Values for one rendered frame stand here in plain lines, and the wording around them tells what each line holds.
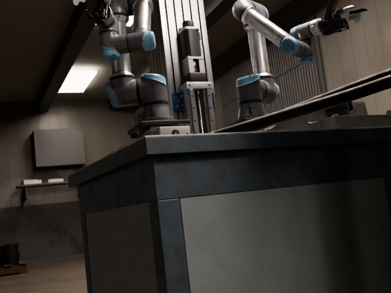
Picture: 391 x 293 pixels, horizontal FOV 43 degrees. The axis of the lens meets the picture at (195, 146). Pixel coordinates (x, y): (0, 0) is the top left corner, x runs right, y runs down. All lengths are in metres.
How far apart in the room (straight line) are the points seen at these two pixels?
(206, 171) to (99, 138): 9.16
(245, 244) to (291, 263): 0.13
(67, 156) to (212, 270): 8.66
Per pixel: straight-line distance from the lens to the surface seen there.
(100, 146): 10.15
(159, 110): 2.16
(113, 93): 2.21
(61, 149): 9.63
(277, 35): 2.38
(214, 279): 1.04
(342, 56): 5.71
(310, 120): 1.53
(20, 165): 9.87
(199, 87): 2.38
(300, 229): 1.16
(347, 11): 2.35
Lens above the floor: 0.64
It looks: 7 degrees up
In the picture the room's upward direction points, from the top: 7 degrees counter-clockwise
